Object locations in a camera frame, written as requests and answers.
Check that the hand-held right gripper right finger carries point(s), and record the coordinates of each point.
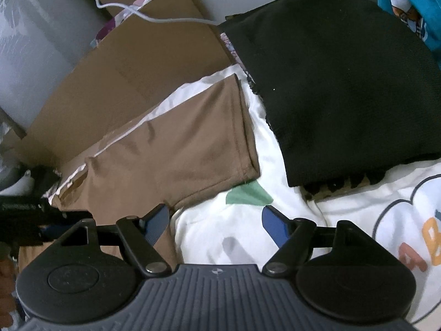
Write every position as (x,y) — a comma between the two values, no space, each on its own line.
(274,227)

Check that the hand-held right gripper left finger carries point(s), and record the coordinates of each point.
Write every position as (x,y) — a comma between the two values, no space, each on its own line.
(157,227)

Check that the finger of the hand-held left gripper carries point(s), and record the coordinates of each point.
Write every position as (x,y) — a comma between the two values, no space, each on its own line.
(55,232)
(65,218)

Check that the brown printed t-shirt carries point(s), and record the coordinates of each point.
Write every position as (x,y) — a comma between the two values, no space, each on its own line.
(155,151)

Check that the person's left hand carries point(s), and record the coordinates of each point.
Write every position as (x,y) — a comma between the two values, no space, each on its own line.
(5,279)

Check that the white cartoon-print bed sheet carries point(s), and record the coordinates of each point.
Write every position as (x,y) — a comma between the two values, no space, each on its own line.
(241,234)

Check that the black folded garment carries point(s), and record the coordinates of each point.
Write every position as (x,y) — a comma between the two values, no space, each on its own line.
(344,93)

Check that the brown cardboard sheet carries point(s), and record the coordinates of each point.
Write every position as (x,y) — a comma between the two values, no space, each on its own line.
(120,76)

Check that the purple floral bag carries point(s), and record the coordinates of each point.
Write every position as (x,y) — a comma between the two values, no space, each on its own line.
(110,27)

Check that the blue printed cloth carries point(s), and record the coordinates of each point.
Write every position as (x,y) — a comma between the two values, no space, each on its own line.
(423,3)

